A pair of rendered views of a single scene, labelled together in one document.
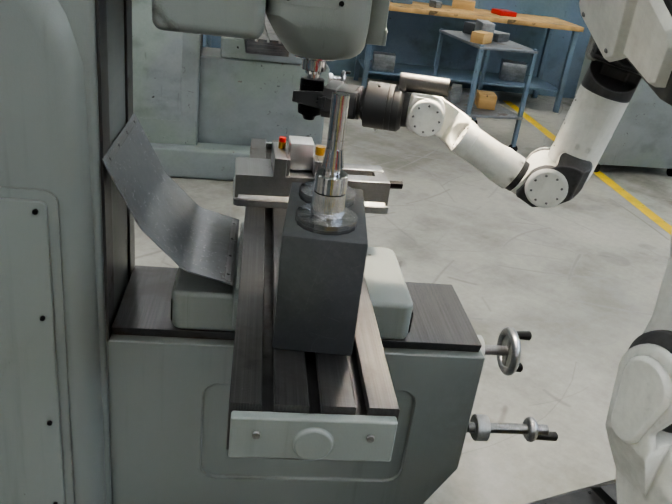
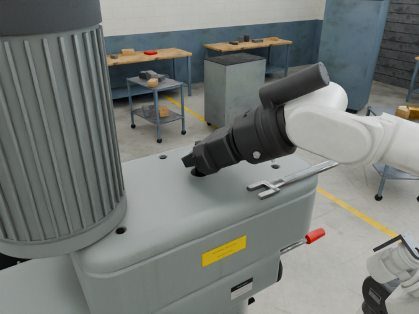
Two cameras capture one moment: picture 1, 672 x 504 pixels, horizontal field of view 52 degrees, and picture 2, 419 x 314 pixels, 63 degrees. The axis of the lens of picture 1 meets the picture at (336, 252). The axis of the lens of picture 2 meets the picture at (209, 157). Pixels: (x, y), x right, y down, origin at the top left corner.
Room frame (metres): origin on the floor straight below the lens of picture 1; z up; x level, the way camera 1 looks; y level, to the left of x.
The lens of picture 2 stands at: (0.83, 0.30, 2.22)
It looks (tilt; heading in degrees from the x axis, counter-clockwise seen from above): 28 degrees down; 336
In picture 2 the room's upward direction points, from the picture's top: straight up
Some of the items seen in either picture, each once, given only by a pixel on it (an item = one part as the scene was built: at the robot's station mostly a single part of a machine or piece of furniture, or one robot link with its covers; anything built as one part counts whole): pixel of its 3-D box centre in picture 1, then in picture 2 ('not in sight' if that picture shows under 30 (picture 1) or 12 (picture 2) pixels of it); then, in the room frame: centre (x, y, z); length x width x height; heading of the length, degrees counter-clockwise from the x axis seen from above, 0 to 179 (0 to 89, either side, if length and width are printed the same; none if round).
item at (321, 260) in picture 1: (320, 260); not in sight; (0.97, 0.02, 1.06); 0.22 x 0.12 x 0.20; 3
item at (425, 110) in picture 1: (416, 105); not in sight; (1.32, -0.12, 1.24); 0.11 x 0.11 x 0.11; 83
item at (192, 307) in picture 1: (292, 279); not in sight; (1.35, 0.09, 0.82); 0.50 x 0.35 x 0.12; 98
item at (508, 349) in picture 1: (494, 350); not in sight; (1.42, -0.41, 0.66); 0.16 x 0.12 x 0.12; 98
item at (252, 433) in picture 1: (297, 242); not in sight; (1.33, 0.08, 0.92); 1.24 x 0.23 x 0.08; 8
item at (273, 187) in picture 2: not in sight; (305, 173); (1.26, -0.09, 1.89); 0.24 x 0.04 x 0.01; 98
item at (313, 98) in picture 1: (308, 98); not in sight; (1.32, 0.09, 1.23); 0.06 x 0.02 x 0.03; 83
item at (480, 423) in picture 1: (513, 428); not in sight; (1.29, -0.46, 0.54); 0.22 x 0.06 x 0.06; 98
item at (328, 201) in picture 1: (328, 197); not in sight; (0.92, 0.02, 1.19); 0.05 x 0.05 x 0.06
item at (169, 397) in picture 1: (290, 409); not in sight; (1.35, 0.06, 0.46); 0.80 x 0.30 x 0.60; 98
